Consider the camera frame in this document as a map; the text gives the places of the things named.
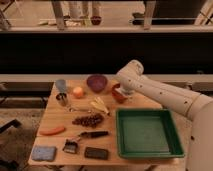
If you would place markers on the red bowl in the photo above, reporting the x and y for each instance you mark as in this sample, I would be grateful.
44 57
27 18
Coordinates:
116 95

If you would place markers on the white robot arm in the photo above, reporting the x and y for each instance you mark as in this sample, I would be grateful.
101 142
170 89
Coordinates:
194 106

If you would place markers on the purple bowl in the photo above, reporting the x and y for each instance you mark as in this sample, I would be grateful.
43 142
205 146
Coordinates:
97 82

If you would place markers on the dark bowl in background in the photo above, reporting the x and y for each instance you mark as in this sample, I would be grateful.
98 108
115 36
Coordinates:
96 20

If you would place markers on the yellow banana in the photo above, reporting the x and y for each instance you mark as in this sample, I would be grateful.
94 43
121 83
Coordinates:
99 104

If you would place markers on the orange peach fruit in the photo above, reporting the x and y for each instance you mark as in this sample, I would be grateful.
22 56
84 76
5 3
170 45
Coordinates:
78 92

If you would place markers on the bunch of dark grapes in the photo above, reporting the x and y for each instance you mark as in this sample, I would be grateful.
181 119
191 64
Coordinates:
88 121

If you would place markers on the metal spoon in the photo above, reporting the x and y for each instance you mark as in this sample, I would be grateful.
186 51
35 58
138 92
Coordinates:
72 109

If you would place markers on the small metal cup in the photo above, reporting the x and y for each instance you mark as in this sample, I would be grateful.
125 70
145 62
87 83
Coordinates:
62 99

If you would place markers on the grey blue cup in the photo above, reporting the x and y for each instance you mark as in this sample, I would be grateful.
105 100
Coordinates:
61 85

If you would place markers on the green plastic tray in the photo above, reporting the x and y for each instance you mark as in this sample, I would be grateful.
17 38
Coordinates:
147 133

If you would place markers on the dark rectangular sponge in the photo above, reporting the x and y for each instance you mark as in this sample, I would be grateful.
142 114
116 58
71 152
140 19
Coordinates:
96 153

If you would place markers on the orange carrot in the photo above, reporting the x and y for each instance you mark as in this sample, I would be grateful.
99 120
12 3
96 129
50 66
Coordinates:
53 131

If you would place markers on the small black brush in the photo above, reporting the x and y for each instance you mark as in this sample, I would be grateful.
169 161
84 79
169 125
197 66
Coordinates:
70 147

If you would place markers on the blue grey sponge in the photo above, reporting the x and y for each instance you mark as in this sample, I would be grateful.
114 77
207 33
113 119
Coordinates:
43 153

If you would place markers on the black handled brush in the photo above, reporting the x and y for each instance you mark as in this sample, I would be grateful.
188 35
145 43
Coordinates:
93 134

